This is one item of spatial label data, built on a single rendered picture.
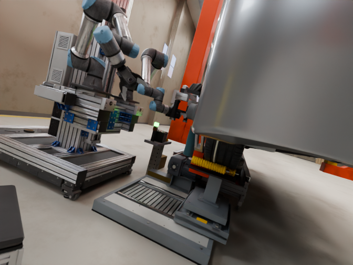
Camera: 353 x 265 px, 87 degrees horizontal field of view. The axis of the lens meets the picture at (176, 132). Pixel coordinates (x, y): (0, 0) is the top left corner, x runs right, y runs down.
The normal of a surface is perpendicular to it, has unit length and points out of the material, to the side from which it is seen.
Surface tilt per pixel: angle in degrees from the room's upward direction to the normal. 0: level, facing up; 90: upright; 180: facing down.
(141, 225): 90
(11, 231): 0
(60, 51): 90
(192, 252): 90
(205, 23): 90
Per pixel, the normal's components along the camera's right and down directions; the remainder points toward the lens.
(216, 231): -0.31, 0.00
